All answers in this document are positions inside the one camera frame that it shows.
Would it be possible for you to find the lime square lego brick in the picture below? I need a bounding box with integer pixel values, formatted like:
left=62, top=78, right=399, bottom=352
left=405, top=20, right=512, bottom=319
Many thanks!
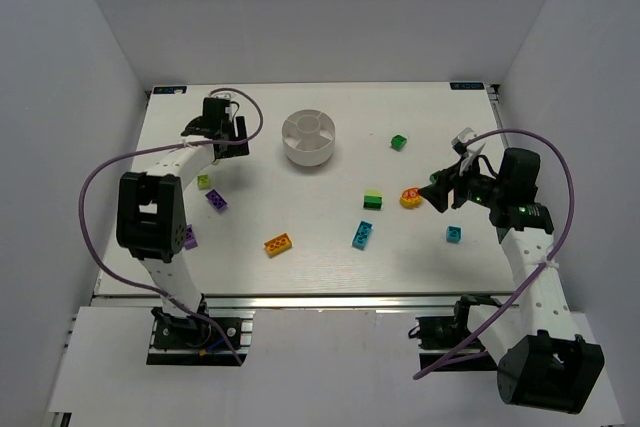
left=197, top=174, right=211, bottom=190

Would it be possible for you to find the dark green curved lego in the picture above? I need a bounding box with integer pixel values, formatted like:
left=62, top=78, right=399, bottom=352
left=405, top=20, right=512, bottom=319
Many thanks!
left=363, top=195, right=383, bottom=210

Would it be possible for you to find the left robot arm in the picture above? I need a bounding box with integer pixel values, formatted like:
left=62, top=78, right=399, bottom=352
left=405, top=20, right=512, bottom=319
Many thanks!
left=116, top=94, right=249, bottom=317

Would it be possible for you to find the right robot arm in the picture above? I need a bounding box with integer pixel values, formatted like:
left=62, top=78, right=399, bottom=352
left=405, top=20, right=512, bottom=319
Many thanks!
left=409, top=148, right=604, bottom=414

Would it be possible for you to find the yellow orange patterned lego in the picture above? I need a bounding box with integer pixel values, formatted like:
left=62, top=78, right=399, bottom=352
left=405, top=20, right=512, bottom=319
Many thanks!
left=399, top=187, right=423, bottom=209

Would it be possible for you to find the small teal lego brick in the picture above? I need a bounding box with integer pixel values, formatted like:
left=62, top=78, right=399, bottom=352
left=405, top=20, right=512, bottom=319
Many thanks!
left=446, top=226, right=462, bottom=244

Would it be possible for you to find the purple rectangular lego brick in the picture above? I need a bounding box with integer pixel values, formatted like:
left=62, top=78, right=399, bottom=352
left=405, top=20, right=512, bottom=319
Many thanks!
left=205, top=189, right=228, bottom=213

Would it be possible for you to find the blue label left corner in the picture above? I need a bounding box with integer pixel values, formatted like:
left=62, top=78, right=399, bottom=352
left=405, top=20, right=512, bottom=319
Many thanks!
left=151, top=85, right=187, bottom=95

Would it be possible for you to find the blue label corner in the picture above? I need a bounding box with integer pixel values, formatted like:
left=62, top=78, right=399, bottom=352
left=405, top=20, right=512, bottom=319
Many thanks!
left=449, top=81, right=485, bottom=91
left=151, top=85, right=187, bottom=95

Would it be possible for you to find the green sloped lego brick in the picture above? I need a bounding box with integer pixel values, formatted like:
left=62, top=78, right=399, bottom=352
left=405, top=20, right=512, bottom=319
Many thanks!
left=390, top=135, right=407, bottom=151

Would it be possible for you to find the white round divided container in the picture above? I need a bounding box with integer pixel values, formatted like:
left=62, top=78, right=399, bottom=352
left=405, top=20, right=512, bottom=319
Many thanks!
left=281, top=109, right=336, bottom=167

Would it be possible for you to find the long teal lego brick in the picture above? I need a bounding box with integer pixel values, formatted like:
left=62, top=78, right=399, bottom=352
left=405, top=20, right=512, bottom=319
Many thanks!
left=352, top=221, right=372, bottom=251

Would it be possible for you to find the blue label right corner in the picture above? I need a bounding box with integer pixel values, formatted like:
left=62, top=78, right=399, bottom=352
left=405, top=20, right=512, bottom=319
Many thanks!
left=449, top=81, right=485, bottom=91

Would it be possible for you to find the light purple lego brick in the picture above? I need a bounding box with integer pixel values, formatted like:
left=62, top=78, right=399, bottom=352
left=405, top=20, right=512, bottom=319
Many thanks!
left=184, top=224, right=198, bottom=250

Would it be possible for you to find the orange rectangular lego brick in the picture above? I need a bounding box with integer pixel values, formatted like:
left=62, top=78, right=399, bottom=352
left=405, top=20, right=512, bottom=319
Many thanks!
left=264, top=233, right=293, bottom=258

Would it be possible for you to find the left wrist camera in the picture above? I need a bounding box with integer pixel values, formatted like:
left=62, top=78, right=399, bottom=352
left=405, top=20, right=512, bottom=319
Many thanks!
left=208, top=89, right=236, bottom=102

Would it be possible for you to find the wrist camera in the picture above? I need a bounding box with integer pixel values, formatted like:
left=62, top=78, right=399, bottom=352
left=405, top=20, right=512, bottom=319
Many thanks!
left=451, top=127, right=486, bottom=174
left=208, top=89, right=236, bottom=102

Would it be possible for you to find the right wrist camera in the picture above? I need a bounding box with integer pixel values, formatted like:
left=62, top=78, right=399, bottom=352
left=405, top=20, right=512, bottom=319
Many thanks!
left=451, top=127, right=486, bottom=174

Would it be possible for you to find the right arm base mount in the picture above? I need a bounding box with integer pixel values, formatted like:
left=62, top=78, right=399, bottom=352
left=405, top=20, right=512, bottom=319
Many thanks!
left=408, top=294, right=501, bottom=372

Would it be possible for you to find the aluminium front rail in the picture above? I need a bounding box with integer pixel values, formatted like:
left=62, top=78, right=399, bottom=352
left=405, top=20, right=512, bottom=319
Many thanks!
left=89, top=291, right=524, bottom=312

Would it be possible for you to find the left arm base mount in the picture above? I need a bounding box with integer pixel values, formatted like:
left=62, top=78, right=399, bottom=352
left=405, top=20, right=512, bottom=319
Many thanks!
left=146, top=307, right=240, bottom=367

